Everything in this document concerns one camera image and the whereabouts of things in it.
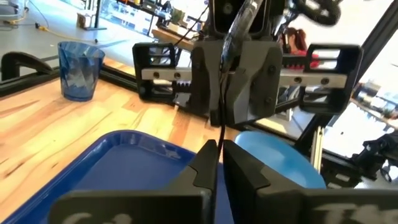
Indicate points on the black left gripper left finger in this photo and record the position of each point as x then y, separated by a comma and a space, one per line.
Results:
174, 205

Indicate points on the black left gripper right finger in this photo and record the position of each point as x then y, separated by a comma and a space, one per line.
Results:
280, 207

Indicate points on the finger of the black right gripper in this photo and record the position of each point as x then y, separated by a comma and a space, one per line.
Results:
202, 77
255, 87

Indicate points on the blue faceted plastic cup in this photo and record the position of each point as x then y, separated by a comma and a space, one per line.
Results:
77, 81

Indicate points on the idle black robot arm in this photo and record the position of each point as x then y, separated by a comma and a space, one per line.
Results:
376, 149

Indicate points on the blue round plate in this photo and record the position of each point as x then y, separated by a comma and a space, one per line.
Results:
280, 158

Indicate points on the blue plastic tray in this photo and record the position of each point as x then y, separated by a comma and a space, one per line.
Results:
124, 168

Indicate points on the small wooden side table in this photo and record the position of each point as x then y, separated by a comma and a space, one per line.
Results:
171, 35

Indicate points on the black cluttered desk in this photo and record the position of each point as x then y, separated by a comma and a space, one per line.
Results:
140, 14

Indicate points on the person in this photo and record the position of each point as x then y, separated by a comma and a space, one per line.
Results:
298, 37

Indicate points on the small beige waste bin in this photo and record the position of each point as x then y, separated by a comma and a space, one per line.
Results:
82, 20

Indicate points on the black table clamp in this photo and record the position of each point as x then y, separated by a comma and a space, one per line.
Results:
18, 57

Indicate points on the black aluminium table frame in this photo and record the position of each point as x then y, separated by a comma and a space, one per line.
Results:
118, 77

